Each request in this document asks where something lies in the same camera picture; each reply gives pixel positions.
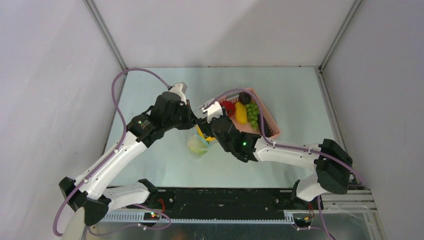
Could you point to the left circuit board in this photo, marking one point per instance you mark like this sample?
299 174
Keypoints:
151 216

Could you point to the green grapes bunch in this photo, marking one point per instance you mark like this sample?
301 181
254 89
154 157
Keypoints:
253 115

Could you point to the green cabbage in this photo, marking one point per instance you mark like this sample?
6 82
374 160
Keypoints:
197 146

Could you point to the red tomato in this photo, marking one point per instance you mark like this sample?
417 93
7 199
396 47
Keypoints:
229 107

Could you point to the circuit board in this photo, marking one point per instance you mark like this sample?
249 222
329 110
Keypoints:
151 216
303 223

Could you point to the right circuit board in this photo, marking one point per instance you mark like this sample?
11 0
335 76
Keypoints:
303 223

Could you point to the clear zip top bag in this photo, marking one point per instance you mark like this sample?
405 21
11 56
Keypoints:
201 138

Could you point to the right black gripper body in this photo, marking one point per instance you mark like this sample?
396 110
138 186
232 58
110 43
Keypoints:
205 124

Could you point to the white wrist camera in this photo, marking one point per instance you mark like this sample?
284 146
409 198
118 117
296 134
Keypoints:
180 89
211 110

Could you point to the dark round fruit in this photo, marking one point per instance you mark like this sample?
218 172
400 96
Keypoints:
244 98

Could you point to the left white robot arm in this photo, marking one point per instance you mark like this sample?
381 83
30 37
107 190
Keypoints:
89 191

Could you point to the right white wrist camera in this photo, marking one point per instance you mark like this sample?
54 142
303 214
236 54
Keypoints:
211 110

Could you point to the pink plastic basket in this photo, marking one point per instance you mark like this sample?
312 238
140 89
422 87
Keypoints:
265 120

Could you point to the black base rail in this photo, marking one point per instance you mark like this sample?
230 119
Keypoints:
232 204

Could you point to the yellow bell pepper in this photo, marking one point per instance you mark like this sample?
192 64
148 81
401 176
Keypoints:
240 113

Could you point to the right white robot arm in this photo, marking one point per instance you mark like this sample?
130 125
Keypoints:
329 163

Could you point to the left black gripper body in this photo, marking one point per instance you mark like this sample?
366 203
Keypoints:
182 120

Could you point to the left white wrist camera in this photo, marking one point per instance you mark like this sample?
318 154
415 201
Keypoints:
180 89

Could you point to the yellow banana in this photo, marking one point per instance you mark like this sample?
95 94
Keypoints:
201 134

